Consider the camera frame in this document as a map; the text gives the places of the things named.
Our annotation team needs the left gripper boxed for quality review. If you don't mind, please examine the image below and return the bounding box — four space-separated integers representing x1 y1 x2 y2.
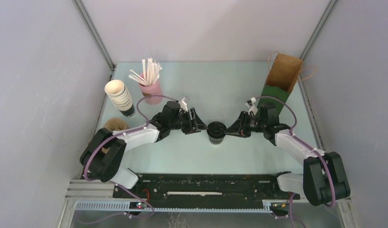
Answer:
169 108 208 135

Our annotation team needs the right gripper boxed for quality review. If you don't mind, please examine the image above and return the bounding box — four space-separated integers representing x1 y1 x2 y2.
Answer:
224 111 265 138

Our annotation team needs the black cup lid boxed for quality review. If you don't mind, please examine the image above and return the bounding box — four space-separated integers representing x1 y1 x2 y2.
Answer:
207 121 226 136

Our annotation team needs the black sleeved paper cup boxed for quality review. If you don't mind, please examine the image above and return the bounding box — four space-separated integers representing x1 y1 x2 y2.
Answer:
208 134 226 145

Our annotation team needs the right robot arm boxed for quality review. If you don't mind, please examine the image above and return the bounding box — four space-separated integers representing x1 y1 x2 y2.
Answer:
225 103 351 206

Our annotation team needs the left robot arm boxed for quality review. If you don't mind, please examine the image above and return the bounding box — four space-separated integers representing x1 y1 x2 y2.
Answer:
79 101 208 198

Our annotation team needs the white wrapped straws bundle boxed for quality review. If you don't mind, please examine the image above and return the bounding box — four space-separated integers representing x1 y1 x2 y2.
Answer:
128 58 162 87

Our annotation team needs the green paper bag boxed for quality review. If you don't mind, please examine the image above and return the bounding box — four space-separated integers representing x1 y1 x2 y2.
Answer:
257 51 317 114

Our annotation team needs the brown cardboard cup carrier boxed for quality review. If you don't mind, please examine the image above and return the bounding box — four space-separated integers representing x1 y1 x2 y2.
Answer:
103 117 130 132

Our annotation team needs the stack of paper cups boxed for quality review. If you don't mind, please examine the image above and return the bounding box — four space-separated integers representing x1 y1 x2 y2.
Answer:
104 79 135 117

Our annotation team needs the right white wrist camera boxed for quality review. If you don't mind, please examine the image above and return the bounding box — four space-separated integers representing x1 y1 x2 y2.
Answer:
245 97 258 117

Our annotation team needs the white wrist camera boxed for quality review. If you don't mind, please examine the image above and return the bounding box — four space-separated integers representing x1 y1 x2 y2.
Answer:
245 97 258 117
178 96 190 113

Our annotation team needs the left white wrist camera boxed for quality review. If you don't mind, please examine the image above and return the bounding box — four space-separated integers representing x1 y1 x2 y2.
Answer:
178 96 190 113

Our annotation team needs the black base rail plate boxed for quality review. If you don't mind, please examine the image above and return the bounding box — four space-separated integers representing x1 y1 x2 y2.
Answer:
131 173 290 210

